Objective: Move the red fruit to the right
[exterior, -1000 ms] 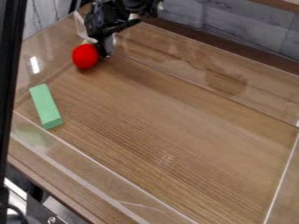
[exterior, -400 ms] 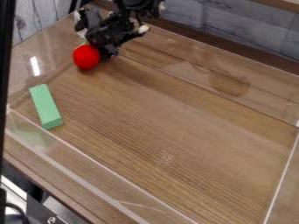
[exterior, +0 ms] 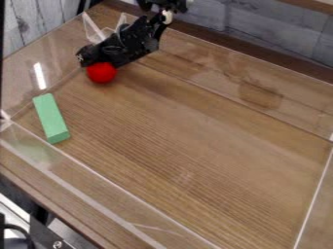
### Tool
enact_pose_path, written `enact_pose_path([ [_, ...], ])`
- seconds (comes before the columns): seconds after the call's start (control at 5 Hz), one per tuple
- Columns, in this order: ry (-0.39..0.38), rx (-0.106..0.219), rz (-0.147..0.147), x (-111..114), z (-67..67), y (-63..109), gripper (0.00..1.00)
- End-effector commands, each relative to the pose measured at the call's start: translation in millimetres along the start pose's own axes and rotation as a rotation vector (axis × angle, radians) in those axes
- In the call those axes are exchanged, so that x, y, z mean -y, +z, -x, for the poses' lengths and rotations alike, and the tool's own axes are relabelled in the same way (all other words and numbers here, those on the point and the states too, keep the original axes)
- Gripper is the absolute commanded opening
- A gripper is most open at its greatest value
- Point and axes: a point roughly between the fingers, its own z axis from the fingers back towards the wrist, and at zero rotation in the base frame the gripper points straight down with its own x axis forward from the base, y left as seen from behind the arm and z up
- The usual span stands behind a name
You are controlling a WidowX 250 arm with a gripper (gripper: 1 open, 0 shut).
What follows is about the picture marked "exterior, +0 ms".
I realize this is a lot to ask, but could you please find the red strawberry toy fruit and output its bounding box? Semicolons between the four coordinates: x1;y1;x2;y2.
86;62;118;84

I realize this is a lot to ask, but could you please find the black cable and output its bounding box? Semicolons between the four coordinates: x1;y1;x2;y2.
2;223;37;249

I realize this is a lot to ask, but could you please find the clear acrylic tray wall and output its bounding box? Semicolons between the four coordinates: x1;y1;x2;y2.
0;19;333;249

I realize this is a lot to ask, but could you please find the green rectangular block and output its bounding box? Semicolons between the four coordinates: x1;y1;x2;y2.
33;93;71;144

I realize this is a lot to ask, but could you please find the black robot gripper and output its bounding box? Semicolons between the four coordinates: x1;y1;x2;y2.
75;0;189;68

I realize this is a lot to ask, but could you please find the black metal bracket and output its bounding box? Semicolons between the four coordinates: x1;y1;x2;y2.
30;217;77;249

